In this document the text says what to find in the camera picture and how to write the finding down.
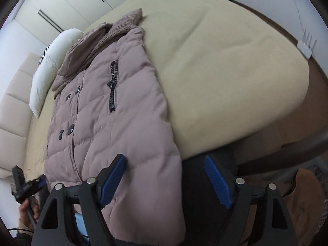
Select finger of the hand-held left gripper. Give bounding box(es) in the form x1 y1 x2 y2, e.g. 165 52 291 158
30 175 48 192
11 166 25 186

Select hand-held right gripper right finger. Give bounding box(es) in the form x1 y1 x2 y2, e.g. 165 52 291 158
204 155 299 246

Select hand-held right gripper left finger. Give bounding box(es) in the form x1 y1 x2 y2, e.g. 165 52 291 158
31 154 128 246

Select mauve hooded puffer coat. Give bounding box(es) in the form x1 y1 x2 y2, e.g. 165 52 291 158
43 8 186 244

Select person's left forearm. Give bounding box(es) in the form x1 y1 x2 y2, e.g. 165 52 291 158
10 227 35 246

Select person's left hand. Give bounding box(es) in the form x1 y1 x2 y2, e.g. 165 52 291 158
19 198 40 230

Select light blue object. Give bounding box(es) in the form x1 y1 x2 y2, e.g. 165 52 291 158
74 211 88 237

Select beige padded headboard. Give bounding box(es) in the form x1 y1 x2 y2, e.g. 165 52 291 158
0 52 43 180

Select person's brown trousers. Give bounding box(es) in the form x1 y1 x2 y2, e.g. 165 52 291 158
241 166 322 246

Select bed with beige sheet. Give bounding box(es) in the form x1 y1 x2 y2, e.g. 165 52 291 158
24 0 312 183

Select white pillow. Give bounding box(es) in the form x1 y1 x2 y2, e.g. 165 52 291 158
29 29 84 118

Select black white striped cushion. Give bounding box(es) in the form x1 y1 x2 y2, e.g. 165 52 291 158
37 45 51 66

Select white router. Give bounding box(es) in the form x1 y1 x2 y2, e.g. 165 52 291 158
296 29 317 59

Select white wardrobe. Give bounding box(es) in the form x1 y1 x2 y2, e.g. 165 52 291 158
0 0 139 57

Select white cable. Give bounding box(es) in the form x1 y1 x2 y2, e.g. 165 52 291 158
287 0 308 35

